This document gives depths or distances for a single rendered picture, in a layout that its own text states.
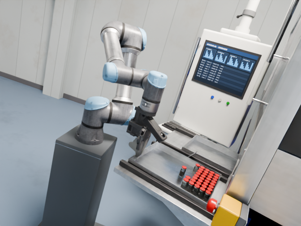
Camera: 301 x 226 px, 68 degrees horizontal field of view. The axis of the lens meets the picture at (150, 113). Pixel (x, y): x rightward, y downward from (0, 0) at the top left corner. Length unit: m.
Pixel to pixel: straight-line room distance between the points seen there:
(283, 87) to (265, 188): 0.28
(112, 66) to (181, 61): 2.67
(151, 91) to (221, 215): 0.46
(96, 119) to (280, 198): 0.84
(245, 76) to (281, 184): 1.05
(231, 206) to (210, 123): 1.12
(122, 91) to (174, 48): 2.38
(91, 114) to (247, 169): 0.76
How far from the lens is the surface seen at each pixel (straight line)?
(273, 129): 0.67
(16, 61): 4.61
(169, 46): 3.51
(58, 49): 3.95
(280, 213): 0.76
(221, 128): 1.73
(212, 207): 0.70
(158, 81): 0.83
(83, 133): 1.20
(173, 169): 1.02
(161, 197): 0.85
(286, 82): 0.66
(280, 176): 0.71
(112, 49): 1.01
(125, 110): 1.19
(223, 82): 1.69
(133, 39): 1.23
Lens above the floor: 1.39
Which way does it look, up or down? 18 degrees down
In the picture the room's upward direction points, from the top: 17 degrees clockwise
